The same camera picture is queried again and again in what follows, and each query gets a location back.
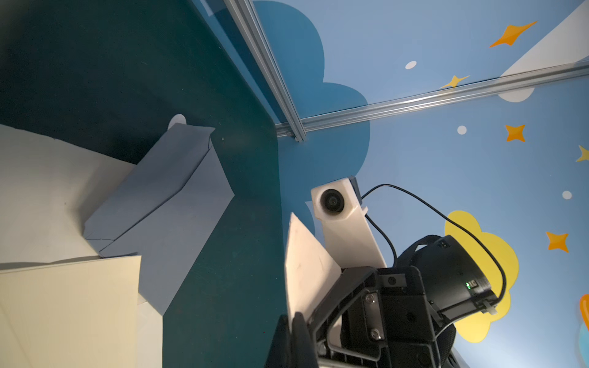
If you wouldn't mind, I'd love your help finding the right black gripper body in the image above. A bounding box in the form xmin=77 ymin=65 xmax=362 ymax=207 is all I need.
xmin=363 ymin=236 xmax=499 ymax=367

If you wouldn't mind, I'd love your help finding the grey envelope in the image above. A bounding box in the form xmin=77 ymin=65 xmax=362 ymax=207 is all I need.
xmin=83 ymin=124 xmax=234 ymax=314

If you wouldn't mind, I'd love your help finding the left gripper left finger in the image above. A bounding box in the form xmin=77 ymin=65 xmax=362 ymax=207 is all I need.
xmin=265 ymin=317 xmax=291 ymax=368

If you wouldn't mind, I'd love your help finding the cream paper sheet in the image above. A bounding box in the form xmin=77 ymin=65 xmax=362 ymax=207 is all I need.
xmin=1 ymin=126 xmax=163 ymax=367

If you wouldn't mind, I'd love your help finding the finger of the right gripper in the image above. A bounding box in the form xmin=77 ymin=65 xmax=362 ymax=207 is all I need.
xmin=308 ymin=267 xmax=382 ymax=363

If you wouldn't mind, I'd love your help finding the yellow envelope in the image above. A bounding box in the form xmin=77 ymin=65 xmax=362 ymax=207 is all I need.
xmin=1 ymin=256 xmax=141 ymax=367

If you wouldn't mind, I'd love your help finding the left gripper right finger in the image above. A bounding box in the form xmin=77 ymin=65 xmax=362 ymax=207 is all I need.
xmin=291 ymin=312 xmax=319 ymax=368

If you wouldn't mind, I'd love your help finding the back horizontal aluminium bar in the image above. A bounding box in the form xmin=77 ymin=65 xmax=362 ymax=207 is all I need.
xmin=224 ymin=0 xmax=308 ymax=142

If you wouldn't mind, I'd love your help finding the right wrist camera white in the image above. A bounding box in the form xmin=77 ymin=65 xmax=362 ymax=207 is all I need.
xmin=311 ymin=176 xmax=387 ymax=268

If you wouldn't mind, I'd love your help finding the brown letter paper front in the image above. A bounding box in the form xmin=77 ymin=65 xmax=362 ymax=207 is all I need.
xmin=285 ymin=214 xmax=341 ymax=322

